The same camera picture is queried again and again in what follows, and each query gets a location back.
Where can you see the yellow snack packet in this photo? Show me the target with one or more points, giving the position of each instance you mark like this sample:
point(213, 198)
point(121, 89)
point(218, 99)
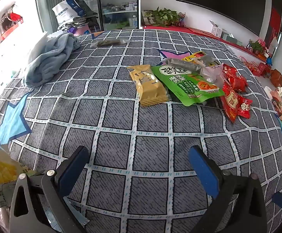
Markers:
point(196, 56)

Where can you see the grey checked bedsheet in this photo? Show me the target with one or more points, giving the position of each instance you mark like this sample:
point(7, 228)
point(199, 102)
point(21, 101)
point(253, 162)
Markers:
point(121, 131)

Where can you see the glass door cabinet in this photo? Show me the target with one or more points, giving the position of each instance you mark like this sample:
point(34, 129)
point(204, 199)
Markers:
point(112, 4)

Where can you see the green snack packet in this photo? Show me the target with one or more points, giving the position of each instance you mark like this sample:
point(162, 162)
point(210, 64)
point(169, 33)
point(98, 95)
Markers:
point(189, 85)

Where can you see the long red snack packet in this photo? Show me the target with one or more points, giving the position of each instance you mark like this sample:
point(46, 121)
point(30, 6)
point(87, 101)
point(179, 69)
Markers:
point(229, 102)

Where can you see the light blue blanket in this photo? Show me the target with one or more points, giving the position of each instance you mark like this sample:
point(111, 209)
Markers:
point(50, 58)

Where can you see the gold snack packet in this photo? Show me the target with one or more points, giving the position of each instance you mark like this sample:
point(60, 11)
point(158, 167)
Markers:
point(148, 85)

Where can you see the framed picture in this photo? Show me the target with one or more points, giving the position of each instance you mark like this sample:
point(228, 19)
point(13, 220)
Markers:
point(147, 17)

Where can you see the large black screen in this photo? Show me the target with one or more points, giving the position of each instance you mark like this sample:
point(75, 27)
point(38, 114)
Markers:
point(225, 0)

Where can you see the red gift bag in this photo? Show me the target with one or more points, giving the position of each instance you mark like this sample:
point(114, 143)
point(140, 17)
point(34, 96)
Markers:
point(259, 68)

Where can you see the green potted plant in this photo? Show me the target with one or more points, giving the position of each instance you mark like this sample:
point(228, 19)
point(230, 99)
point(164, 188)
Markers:
point(164, 15)

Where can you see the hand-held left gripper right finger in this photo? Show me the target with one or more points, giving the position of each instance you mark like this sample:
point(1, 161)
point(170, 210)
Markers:
point(204, 172)

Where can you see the green flat box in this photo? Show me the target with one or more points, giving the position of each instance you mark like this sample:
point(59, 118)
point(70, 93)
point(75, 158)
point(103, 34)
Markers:
point(232, 38)

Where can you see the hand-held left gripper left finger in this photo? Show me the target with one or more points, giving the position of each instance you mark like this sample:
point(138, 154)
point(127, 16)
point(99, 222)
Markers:
point(69, 172)

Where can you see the pile of folded clothes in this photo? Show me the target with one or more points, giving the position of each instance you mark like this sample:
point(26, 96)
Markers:
point(79, 24)

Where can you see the red window decoration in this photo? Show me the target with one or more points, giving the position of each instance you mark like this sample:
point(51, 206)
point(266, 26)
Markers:
point(15, 17)

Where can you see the red wall hanging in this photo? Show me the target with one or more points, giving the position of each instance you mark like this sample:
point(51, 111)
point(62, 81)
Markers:
point(274, 25)

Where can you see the red flower pot plant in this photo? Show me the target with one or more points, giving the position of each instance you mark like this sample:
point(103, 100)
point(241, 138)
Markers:
point(257, 45)

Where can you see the small red snack packet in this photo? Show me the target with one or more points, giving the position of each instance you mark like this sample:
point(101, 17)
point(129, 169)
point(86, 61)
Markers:
point(230, 70)
point(239, 83)
point(244, 106)

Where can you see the clear grey snack packet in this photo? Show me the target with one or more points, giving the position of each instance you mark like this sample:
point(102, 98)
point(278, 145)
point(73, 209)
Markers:
point(212, 75)

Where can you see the dark snack in clear wrapper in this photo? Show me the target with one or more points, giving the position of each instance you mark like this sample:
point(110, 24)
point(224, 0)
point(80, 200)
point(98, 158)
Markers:
point(187, 64)

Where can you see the orange bag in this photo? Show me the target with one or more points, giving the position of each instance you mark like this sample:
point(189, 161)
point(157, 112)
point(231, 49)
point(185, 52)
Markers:
point(276, 77)

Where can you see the white sack with blue print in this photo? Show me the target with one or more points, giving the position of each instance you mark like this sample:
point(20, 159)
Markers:
point(69, 11)

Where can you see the long dark snack packet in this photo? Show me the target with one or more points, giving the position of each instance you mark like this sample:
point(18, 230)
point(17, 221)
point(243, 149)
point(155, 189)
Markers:
point(109, 43)

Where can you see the white open box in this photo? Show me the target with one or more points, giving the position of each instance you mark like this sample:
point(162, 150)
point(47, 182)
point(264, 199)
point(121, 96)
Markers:
point(217, 29)

